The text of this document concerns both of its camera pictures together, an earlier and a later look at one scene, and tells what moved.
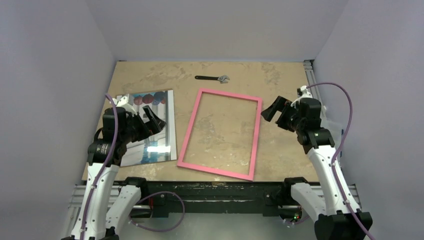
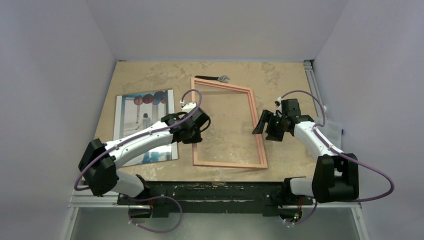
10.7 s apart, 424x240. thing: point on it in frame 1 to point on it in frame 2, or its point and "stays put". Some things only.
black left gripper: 155,125 to 197,139
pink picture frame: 250,177 to 228,86
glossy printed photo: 159,146 stays put
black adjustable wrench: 223,79 stays put
